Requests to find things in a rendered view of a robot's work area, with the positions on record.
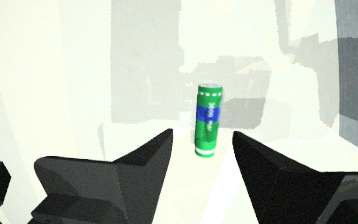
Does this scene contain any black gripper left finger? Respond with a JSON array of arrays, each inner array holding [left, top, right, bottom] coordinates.
[[33, 128, 173, 224]]

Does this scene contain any green cylindrical battery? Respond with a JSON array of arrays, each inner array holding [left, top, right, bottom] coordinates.
[[194, 83, 223, 158]]

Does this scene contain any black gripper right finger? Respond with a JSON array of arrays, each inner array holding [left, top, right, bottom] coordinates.
[[231, 131, 358, 224]]

